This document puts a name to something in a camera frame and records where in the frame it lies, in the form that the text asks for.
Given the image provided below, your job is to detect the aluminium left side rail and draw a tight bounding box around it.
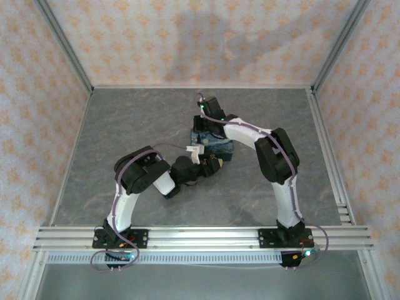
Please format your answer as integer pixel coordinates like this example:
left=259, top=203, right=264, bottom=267
left=49, top=89, right=95, bottom=226

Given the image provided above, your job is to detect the aluminium left corner post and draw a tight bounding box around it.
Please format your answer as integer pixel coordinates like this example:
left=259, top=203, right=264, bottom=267
left=33, top=0, right=95, bottom=94

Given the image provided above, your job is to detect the aluminium corner post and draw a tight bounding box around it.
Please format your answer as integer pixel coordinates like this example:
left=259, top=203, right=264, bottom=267
left=33, top=0, right=95, bottom=94
left=310, top=0, right=372, bottom=94

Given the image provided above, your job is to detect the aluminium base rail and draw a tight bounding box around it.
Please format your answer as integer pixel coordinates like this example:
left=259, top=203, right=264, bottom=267
left=32, top=225, right=374, bottom=251

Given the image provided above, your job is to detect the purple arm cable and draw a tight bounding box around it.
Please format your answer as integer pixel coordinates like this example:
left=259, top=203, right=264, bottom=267
left=195, top=92, right=331, bottom=271
left=89, top=142, right=204, bottom=273

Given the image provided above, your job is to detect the grey slotted cable duct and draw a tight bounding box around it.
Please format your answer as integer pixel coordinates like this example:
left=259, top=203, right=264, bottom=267
left=46, top=251, right=284, bottom=265

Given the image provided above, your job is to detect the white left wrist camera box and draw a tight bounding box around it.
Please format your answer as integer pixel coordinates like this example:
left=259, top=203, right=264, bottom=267
left=186, top=144, right=207, bottom=165

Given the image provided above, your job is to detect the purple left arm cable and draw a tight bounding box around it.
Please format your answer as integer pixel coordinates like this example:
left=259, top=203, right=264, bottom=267
left=89, top=142, right=204, bottom=273

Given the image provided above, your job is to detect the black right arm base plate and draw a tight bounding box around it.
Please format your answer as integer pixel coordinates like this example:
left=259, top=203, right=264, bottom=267
left=258, top=228, right=314, bottom=250

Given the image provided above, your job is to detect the aluminium right side rail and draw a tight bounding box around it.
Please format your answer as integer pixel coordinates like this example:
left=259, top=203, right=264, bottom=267
left=307, top=87, right=356, bottom=226

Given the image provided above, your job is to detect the aluminium right corner post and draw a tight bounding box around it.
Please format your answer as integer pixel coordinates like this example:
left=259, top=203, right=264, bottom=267
left=310, top=0, right=372, bottom=94

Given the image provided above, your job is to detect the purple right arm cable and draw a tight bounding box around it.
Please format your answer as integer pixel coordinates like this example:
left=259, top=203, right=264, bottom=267
left=195, top=92, right=331, bottom=271

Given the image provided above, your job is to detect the blue starry night tin box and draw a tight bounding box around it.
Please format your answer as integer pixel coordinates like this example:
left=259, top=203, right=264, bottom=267
left=189, top=127, right=235, bottom=163

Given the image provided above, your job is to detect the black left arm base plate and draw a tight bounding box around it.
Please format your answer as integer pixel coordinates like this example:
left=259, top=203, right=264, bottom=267
left=92, top=229, right=149, bottom=250

